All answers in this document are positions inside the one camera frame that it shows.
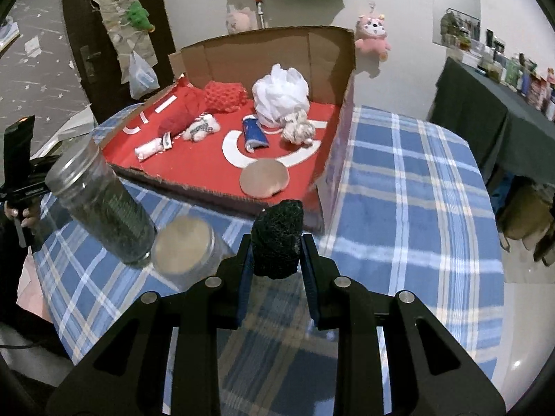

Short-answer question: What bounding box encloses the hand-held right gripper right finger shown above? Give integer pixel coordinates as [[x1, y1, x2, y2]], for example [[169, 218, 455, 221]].
[[301, 235, 508, 416]]

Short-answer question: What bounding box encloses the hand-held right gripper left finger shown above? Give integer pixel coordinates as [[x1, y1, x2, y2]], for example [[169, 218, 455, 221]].
[[45, 235, 252, 416]]

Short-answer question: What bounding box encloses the dark green sponge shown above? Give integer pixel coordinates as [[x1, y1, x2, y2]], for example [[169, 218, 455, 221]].
[[251, 199, 304, 279]]

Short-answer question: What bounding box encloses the glass jar with dark leaves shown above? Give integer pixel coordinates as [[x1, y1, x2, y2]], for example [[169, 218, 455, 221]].
[[44, 142, 157, 269]]

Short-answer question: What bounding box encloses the white cloth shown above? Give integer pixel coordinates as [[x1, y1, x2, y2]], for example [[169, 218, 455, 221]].
[[134, 137, 164, 162]]

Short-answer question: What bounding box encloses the brown round pad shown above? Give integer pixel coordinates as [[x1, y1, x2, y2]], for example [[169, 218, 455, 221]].
[[240, 159, 290, 198]]

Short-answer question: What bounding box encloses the cardboard box with red inside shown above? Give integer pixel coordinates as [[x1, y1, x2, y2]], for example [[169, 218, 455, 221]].
[[106, 25, 357, 232]]

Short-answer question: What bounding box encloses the blue foam sleeve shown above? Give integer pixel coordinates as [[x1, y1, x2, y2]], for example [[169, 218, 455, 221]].
[[241, 115, 270, 152]]

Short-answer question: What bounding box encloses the white plush toy with ribbon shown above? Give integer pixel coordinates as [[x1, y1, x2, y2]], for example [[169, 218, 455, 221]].
[[181, 113, 221, 143]]

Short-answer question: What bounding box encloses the cream rope knot toy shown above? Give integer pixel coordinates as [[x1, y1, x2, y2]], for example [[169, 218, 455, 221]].
[[281, 110, 316, 145]]

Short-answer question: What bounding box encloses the coral foam net sleeve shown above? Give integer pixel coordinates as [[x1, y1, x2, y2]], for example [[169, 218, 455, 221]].
[[204, 80, 249, 113]]

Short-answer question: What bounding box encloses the white plastic bag ball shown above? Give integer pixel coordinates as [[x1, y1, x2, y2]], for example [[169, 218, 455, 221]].
[[251, 63, 311, 128]]

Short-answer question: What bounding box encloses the person's left forearm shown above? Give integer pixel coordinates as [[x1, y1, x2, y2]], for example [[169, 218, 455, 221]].
[[0, 221, 44, 326]]

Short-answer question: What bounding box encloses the person's left hand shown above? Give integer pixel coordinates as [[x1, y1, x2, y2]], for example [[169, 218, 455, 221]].
[[4, 205, 42, 231]]

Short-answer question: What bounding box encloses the small jar with gold lid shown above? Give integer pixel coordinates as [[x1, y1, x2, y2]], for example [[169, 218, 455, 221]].
[[151, 216, 237, 291]]

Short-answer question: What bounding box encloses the blue plaid tablecloth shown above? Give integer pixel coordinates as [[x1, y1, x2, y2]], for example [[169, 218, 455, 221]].
[[32, 104, 506, 416]]

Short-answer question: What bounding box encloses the framed photo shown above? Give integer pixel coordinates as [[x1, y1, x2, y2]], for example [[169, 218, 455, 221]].
[[0, 15, 20, 46]]

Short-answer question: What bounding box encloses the clear plastic bag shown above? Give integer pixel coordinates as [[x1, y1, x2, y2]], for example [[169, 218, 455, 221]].
[[129, 50, 160, 99]]

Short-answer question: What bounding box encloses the beige hanging organizer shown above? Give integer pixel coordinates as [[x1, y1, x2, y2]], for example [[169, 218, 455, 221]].
[[89, 0, 159, 83]]

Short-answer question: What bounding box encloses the dark wooden door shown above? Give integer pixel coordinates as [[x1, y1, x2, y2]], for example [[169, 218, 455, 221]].
[[58, 0, 180, 124]]

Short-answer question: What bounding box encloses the green dinosaur plush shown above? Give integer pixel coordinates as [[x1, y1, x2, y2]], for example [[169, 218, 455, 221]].
[[126, 1, 156, 32]]

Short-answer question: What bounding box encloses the brown bag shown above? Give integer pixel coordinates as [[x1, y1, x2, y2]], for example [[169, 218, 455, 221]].
[[496, 177, 555, 261]]

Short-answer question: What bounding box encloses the table with dark green cloth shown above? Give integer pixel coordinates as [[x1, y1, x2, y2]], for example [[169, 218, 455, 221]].
[[427, 57, 555, 191]]

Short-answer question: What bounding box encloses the pale pink plush toy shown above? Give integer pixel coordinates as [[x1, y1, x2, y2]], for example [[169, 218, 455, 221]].
[[225, 6, 256, 34]]

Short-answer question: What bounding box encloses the row of cosmetic bottles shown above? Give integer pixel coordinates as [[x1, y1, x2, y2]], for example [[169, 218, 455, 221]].
[[477, 28, 555, 122]]

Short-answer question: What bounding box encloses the metal door handle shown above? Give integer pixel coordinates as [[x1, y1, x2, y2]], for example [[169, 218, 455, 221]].
[[79, 44, 101, 84]]

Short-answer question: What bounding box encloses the pink animal plush keychain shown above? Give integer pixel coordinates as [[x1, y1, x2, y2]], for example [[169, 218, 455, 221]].
[[355, 14, 392, 62]]

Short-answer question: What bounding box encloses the wall mirror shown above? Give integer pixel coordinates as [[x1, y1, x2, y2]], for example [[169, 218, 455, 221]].
[[434, 0, 482, 53]]

